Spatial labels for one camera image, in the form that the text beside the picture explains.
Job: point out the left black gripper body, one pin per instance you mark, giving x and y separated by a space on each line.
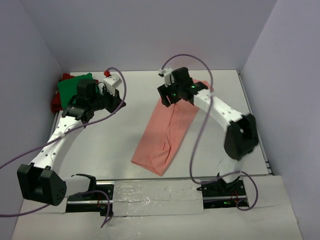
99 102

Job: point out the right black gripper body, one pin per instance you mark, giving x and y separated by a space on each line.
174 91

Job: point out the salmon pink t-shirt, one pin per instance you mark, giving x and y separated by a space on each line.
163 136

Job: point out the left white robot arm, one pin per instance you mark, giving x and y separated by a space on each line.
39 180

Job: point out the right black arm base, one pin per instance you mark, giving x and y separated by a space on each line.
219 194

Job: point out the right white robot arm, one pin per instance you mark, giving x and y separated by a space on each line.
241 135

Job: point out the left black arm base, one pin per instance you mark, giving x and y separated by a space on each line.
94 202

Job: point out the green folded t-shirt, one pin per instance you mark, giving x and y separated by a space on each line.
67 87

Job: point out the red folded t-shirt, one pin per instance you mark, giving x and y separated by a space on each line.
56 105

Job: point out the silver tape patch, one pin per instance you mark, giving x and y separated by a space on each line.
156 198

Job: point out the white cardboard front panel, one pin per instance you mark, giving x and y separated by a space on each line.
272 218

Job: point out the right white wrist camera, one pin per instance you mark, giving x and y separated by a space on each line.
166 74

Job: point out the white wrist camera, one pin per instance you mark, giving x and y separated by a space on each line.
166 74
111 80

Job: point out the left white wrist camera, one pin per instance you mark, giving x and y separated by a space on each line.
111 80

